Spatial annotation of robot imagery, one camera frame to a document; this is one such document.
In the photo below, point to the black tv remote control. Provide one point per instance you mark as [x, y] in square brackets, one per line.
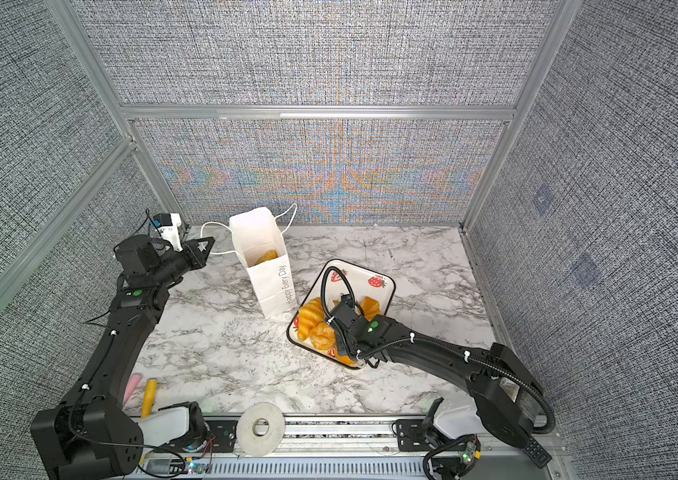
[537, 453]

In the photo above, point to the small green circuit board left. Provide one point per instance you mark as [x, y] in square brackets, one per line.
[196, 466]

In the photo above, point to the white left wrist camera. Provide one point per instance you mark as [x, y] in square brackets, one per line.
[170, 227]

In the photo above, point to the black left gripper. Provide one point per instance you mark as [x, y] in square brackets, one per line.
[197, 258]

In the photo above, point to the aluminium front rail frame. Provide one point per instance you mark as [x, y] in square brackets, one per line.
[358, 447]

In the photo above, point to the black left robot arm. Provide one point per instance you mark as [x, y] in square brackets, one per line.
[87, 435]

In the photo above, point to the croissant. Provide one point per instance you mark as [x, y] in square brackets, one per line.
[309, 316]
[267, 256]

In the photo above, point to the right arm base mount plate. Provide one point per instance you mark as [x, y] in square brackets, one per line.
[418, 435]

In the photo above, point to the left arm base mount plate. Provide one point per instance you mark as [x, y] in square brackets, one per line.
[216, 435]

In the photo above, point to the white tape roll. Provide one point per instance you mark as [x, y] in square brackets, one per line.
[260, 429]

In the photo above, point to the yellow plastic scoop toy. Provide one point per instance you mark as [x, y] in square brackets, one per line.
[148, 399]

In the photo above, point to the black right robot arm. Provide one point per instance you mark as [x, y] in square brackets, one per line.
[509, 400]

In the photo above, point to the white rectangular black-rimmed tray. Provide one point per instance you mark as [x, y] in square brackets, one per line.
[364, 282]

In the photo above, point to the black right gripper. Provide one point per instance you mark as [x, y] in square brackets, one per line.
[340, 345]

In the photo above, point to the round bun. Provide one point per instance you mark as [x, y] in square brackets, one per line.
[322, 336]

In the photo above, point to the purple plastic fork toy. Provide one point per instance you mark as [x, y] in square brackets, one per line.
[131, 385]

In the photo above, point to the white paper gift bag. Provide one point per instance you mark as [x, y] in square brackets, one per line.
[252, 234]

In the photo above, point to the small circuit board right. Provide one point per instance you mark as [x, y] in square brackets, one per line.
[469, 458]

